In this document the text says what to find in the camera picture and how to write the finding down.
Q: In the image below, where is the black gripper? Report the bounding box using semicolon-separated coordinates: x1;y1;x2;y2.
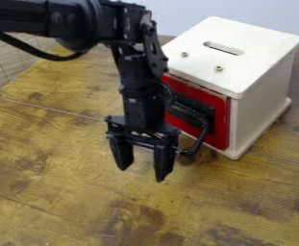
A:
105;96;179;183

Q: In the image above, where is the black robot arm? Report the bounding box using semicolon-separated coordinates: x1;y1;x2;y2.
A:
0;0;179;181

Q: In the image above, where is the white wooden cabinet box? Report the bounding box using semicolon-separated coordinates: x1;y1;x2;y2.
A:
163;16;299;160

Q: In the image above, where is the black metal drawer handle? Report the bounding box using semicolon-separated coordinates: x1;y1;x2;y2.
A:
168;95;215;158

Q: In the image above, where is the red drawer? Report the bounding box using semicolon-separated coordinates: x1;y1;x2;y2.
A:
161;74;231;150

